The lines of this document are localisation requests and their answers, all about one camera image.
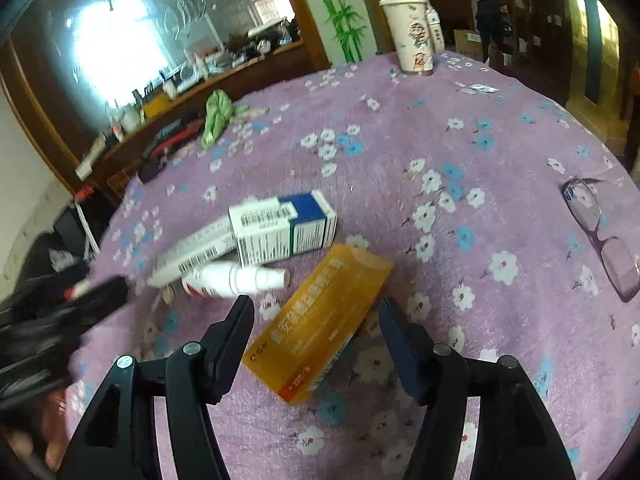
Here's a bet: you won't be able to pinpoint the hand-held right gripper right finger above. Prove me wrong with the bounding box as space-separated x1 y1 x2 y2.
377 298 576 480

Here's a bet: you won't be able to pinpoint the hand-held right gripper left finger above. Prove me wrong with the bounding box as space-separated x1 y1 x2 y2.
59 294 256 480

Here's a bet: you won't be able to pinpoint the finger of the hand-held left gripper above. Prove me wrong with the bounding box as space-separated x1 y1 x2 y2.
65 275 132 313

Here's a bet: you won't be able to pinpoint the orange medicine box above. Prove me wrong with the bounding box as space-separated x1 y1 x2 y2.
242 243 396 406

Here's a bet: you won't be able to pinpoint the long white carton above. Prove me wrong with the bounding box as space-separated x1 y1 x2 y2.
150 215 238 288

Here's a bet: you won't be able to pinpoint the person's left hand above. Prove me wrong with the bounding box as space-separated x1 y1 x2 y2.
10 390 68 471

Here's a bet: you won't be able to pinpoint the white spray bottle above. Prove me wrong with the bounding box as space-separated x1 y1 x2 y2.
181 261 292 298

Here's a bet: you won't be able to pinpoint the blue and white medicine box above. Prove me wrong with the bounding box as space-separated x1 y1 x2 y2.
228 190 338 267

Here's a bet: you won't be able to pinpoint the black and red tool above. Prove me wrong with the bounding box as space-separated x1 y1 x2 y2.
137 112 206 183

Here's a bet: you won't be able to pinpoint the yellow box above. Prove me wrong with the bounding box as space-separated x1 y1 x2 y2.
142 94 173 120

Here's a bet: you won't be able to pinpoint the green cloth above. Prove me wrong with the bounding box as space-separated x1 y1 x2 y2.
200 90 248 148

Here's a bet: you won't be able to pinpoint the purple floral tablecloth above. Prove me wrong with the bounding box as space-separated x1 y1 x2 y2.
65 50 640 480

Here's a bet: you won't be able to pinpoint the purple eyeglasses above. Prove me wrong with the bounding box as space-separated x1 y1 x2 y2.
561 176 640 303

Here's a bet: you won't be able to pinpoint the wooden sideboard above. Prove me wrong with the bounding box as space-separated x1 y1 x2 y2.
75 40 331 201

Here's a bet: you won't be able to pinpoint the cardboard box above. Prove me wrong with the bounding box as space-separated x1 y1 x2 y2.
452 29 483 58

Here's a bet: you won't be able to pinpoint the tall white floral cup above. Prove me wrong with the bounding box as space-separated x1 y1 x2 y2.
378 0 435 76

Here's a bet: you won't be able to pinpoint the small white bottle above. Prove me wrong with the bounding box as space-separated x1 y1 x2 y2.
425 5 446 55

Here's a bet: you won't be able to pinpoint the green bamboo wall sticker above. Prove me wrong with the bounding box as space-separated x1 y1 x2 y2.
307 0 366 63

